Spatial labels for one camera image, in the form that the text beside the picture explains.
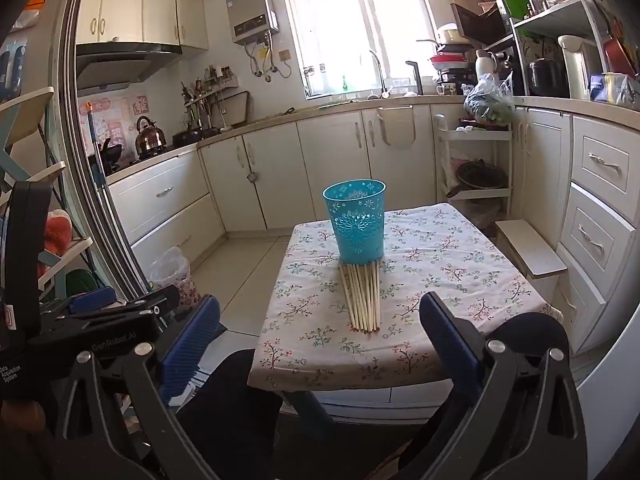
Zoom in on pink wall stickers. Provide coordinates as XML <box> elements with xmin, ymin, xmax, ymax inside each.
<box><xmin>77</xmin><ymin>92</ymin><xmax>151</xmax><ymax>162</ymax></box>

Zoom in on steel kitchen faucet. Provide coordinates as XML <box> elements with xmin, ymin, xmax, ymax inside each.
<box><xmin>369</xmin><ymin>50</ymin><xmax>394</xmax><ymax>100</ymax></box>

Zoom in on range hood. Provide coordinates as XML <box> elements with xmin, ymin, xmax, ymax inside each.
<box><xmin>75</xmin><ymin>42</ymin><xmax>183</xmax><ymax>97</ymax></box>

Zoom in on steel kettle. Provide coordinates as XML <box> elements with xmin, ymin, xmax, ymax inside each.
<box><xmin>134</xmin><ymin>116</ymin><xmax>167</xmax><ymax>155</ymax></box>

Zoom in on mop handle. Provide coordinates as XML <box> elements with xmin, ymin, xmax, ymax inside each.
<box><xmin>85</xmin><ymin>102</ymin><xmax>109</xmax><ymax>192</ymax></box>

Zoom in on cream kitchen cabinets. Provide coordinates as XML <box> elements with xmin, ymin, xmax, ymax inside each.
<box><xmin>75</xmin><ymin>0</ymin><xmax>210</xmax><ymax>52</ymax></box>
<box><xmin>107</xmin><ymin>102</ymin><xmax>443</xmax><ymax>263</ymax></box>

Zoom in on white electric water boiler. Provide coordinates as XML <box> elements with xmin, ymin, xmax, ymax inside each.
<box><xmin>557</xmin><ymin>35</ymin><xmax>602</xmax><ymax>101</ymax></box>

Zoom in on person's dark trousers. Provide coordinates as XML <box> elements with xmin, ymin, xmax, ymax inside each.
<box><xmin>172</xmin><ymin>347</ymin><xmax>286</xmax><ymax>480</ymax></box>

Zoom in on white rolling cart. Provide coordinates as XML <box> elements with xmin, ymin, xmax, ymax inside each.
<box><xmin>434</xmin><ymin>114</ymin><xmax>515</xmax><ymax>222</ymax></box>

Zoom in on grey wall water heater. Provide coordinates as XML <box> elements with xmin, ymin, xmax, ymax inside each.
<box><xmin>225</xmin><ymin>0</ymin><xmax>281</xmax><ymax>46</ymax></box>

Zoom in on floral tablecloth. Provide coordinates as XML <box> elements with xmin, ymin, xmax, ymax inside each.
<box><xmin>247</xmin><ymin>202</ymin><xmax>563</xmax><ymax>393</ymax></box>

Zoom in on red bowl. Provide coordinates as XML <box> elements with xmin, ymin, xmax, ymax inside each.
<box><xmin>430</xmin><ymin>52</ymin><xmax>472</xmax><ymax>74</ymax></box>

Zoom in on cream upper kitchen cabinets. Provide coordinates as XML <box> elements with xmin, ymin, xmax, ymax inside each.
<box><xmin>75</xmin><ymin>0</ymin><xmax>210</xmax><ymax>52</ymax></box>

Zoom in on white folding rack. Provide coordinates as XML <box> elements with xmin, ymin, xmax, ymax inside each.
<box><xmin>0</xmin><ymin>86</ymin><xmax>96</xmax><ymax>303</ymax></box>

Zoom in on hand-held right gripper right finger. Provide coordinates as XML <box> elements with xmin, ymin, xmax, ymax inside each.
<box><xmin>400</xmin><ymin>291</ymin><xmax>589</xmax><ymax>480</ymax></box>

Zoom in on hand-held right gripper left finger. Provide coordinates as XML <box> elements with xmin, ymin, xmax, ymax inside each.
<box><xmin>52</xmin><ymin>295</ymin><xmax>223</xmax><ymax>480</ymax></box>

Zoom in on row of wooden chopsticks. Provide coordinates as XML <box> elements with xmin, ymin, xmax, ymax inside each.
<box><xmin>339</xmin><ymin>259</ymin><xmax>382</xmax><ymax>335</ymax></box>

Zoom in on cream lower kitchen cabinets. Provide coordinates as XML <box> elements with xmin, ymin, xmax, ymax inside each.
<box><xmin>107</xmin><ymin>102</ymin><xmax>443</xmax><ymax>263</ymax></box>

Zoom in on dark pan in cart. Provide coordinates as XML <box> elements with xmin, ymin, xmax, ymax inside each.
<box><xmin>446</xmin><ymin>159</ymin><xmax>508</xmax><ymax>199</ymax></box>

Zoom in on cutting board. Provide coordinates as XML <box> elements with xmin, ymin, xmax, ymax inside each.
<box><xmin>219</xmin><ymin>91</ymin><xmax>251</xmax><ymax>130</ymax></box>

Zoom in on black tap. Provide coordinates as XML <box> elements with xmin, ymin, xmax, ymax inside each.
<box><xmin>405</xmin><ymin>60</ymin><xmax>425</xmax><ymax>97</ymax></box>

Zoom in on black wok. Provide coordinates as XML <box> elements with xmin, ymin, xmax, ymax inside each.
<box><xmin>87</xmin><ymin>137</ymin><xmax>124</xmax><ymax>172</ymax></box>

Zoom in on cream drawer cabinet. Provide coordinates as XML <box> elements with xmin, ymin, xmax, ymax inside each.
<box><xmin>512</xmin><ymin>105</ymin><xmax>640</xmax><ymax>361</ymax></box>

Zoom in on orange cloth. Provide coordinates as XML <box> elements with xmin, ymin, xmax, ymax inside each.
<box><xmin>44</xmin><ymin>209</ymin><xmax>75</xmax><ymax>267</ymax></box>

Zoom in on plastic bag of greens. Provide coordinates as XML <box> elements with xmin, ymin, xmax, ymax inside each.
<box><xmin>462</xmin><ymin>74</ymin><xmax>516</xmax><ymax>126</ymax></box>

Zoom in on black cooker pot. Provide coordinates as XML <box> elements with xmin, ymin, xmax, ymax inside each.
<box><xmin>527</xmin><ymin>57</ymin><xmax>571</xmax><ymax>99</ymax></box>

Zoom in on red hanging pan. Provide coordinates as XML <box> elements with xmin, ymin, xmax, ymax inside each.
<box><xmin>602</xmin><ymin>20</ymin><xmax>639</xmax><ymax>82</ymax></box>

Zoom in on black microwave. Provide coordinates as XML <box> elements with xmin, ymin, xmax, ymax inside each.
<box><xmin>451</xmin><ymin>2</ymin><xmax>515</xmax><ymax>47</ymax></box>

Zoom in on teal perforated plastic basket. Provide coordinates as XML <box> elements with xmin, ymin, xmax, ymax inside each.
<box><xmin>322</xmin><ymin>179</ymin><xmax>387</xmax><ymax>265</ymax></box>

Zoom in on black frying pan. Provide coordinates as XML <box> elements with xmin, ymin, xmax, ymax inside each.
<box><xmin>172</xmin><ymin>127</ymin><xmax>206</xmax><ymax>148</ymax></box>

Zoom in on white step stool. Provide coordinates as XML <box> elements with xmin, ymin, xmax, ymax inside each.
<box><xmin>494</xmin><ymin>219</ymin><xmax>569</xmax><ymax>302</ymax></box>

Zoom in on person's left hand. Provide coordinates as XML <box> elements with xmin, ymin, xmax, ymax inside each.
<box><xmin>0</xmin><ymin>399</ymin><xmax>48</xmax><ymax>433</ymax></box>

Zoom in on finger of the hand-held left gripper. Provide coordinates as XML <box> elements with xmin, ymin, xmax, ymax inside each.
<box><xmin>82</xmin><ymin>284</ymin><xmax>181</xmax><ymax>332</ymax></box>
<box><xmin>67</xmin><ymin>286</ymin><xmax>118</xmax><ymax>314</ymax></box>

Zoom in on white hanging bag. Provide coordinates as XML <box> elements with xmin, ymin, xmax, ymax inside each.
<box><xmin>376</xmin><ymin>105</ymin><xmax>417</xmax><ymax>150</ymax></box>

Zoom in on white thermos jug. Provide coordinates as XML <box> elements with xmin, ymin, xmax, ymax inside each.
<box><xmin>474</xmin><ymin>49</ymin><xmax>502</xmax><ymax>84</ymax></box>

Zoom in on silver sliding door frame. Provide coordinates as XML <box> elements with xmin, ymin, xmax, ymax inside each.
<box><xmin>47</xmin><ymin>0</ymin><xmax>157</xmax><ymax>302</ymax></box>

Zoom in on wall utensil rack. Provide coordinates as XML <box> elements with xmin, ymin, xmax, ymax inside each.
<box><xmin>181</xmin><ymin>65</ymin><xmax>238</xmax><ymax>131</ymax></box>

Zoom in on floral bin with plastic bag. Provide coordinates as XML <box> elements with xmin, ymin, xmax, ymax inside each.
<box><xmin>149</xmin><ymin>246</ymin><xmax>202</xmax><ymax>311</ymax></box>

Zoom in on kitchen window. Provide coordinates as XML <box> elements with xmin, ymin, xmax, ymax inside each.
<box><xmin>279</xmin><ymin>0</ymin><xmax>451</xmax><ymax>102</ymax></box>

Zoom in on white shelf rack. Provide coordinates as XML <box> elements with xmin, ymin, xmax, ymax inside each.
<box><xmin>496</xmin><ymin>0</ymin><xmax>617</xmax><ymax>102</ymax></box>

